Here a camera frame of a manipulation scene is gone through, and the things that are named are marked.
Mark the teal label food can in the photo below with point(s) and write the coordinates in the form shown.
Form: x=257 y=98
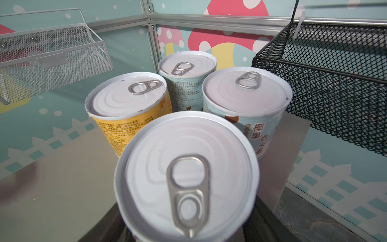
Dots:
x=184 y=73

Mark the yellow label food can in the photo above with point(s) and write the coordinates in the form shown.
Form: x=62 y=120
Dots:
x=123 y=105

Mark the grey metal counter cabinet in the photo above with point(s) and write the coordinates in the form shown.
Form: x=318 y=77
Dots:
x=62 y=196

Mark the white lid can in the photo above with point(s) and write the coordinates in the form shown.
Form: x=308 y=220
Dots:
x=187 y=177

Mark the black mesh wall basket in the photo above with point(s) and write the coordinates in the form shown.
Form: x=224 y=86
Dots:
x=334 y=56

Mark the white wire wall basket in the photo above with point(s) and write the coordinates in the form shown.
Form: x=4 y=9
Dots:
x=40 y=60

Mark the teal brown label can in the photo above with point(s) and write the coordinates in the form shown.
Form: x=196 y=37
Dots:
x=252 y=99

